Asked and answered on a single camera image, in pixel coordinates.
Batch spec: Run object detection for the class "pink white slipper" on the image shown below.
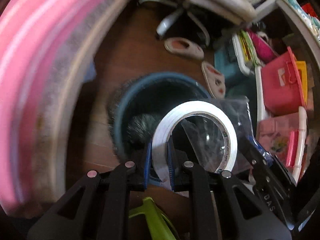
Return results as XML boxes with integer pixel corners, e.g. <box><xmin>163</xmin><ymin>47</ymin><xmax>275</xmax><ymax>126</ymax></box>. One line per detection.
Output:
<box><xmin>164</xmin><ymin>37</ymin><xmax>204</xmax><ymax>60</ymax></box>
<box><xmin>201</xmin><ymin>61</ymin><xmax>226</xmax><ymax>99</ymax></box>

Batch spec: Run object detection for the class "white tape roll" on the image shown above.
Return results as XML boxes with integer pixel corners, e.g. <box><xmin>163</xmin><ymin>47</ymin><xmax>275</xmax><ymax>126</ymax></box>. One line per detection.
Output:
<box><xmin>151</xmin><ymin>101</ymin><xmax>238</xmax><ymax>187</ymax></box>

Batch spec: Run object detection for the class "lime green plastic stool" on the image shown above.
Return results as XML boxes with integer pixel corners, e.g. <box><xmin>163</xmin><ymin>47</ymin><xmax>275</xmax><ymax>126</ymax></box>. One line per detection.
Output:
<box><xmin>129</xmin><ymin>197</ymin><xmax>180</xmax><ymax>239</ymax></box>

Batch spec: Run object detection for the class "clear plastic wrapper trash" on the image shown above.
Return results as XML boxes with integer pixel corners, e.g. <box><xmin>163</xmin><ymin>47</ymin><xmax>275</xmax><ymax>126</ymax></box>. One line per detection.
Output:
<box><xmin>181</xmin><ymin>97</ymin><xmax>273</xmax><ymax>176</ymax></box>

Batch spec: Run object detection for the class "pink striped bed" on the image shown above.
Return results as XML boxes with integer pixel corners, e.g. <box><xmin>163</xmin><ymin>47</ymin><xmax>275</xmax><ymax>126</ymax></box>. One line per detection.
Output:
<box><xmin>1</xmin><ymin>0</ymin><xmax>130</xmax><ymax>218</ymax></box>

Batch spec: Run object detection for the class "pink plastic storage box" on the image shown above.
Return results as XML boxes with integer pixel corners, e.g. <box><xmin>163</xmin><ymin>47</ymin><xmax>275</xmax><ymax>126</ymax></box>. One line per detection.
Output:
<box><xmin>261</xmin><ymin>47</ymin><xmax>306</xmax><ymax>116</ymax></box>

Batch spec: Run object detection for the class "white office chair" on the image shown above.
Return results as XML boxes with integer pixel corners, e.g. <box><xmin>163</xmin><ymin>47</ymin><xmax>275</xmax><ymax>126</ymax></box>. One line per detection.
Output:
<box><xmin>138</xmin><ymin>0</ymin><xmax>281</xmax><ymax>46</ymax></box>

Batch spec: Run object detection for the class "blue trash bin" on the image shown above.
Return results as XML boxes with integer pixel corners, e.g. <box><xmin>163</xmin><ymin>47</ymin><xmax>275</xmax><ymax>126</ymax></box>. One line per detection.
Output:
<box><xmin>107</xmin><ymin>71</ymin><xmax>213</xmax><ymax>165</ymax></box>

